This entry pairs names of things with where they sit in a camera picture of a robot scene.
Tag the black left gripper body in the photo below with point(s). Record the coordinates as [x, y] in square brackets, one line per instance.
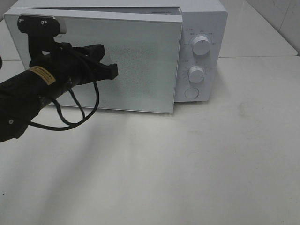
[52, 69]

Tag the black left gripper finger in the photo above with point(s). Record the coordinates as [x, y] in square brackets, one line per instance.
[91, 54]
[98, 72]

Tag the white microwave door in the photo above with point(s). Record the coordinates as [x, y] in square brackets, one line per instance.
[145, 48]

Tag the round white door-release button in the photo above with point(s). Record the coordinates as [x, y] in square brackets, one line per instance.
[192, 93]

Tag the white dial knob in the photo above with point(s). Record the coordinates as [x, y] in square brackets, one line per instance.
[196, 74]
[201, 45]

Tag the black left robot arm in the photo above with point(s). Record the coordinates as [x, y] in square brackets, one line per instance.
[17, 111]

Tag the white microwave oven body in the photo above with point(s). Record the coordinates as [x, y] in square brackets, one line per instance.
[199, 17]

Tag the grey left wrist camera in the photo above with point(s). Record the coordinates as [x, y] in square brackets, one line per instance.
[41, 25]

